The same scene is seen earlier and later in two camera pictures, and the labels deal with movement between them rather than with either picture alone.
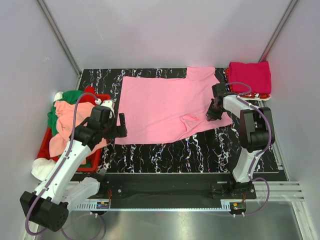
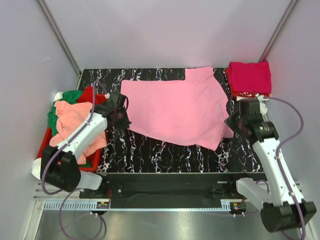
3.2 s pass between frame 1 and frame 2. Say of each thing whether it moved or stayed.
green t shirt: stayed
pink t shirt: moved
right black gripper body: moved
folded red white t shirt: stayed
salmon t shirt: stayed
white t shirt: stayed
